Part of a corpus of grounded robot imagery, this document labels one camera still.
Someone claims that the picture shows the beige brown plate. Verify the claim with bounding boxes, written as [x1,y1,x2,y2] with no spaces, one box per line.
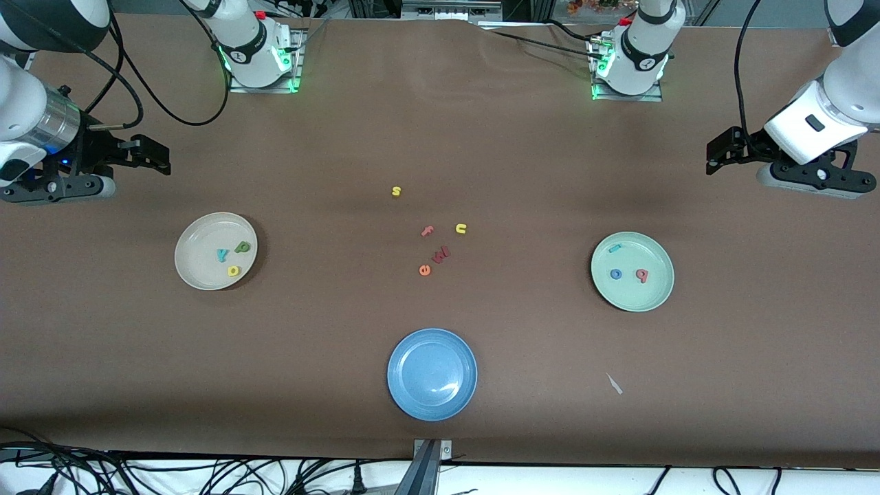
[175,212,259,291]

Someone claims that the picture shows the green plate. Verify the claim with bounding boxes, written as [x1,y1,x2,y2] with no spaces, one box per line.
[591,231,675,313]

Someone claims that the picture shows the dried flowers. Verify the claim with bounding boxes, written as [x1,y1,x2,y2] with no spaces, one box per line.
[567,0,639,16]

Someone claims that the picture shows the grey metal box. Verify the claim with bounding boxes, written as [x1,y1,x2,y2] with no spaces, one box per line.
[401,0,504,21]

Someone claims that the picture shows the blue plate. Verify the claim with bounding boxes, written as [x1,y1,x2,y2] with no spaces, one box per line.
[387,328,479,421]

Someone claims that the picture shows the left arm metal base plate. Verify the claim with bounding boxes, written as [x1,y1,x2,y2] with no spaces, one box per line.
[591,34,664,102]

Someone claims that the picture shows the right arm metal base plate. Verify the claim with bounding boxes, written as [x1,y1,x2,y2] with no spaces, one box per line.
[229,27,305,94]

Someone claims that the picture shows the black cable on table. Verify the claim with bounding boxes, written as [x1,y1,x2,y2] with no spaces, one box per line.
[474,19,606,64]

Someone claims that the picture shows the black cable bundle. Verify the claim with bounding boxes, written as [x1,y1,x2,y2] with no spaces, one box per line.
[0,426,413,495]

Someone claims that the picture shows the black looped cables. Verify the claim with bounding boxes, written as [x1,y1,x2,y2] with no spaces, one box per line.
[643,465,784,495]

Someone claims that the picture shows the metal table bracket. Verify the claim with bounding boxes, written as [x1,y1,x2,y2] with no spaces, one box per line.
[395,439,454,495]

